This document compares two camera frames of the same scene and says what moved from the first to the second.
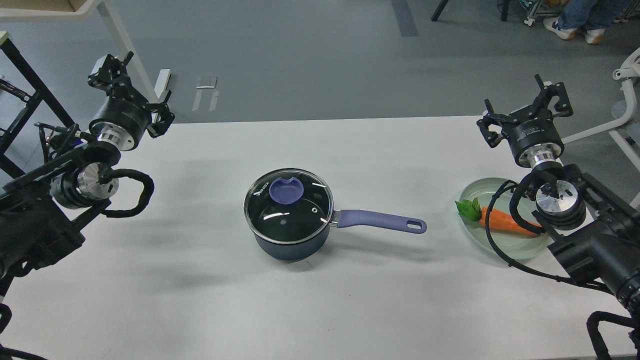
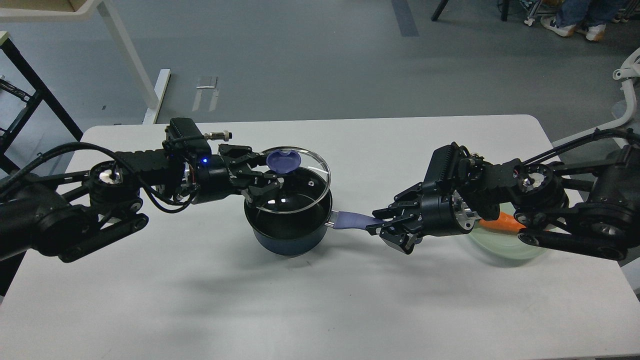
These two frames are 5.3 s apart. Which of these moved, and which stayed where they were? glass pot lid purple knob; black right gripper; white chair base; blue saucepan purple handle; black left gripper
Moved: black right gripper; black left gripper; glass pot lid purple knob
Stayed: blue saucepan purple handle; white chair base
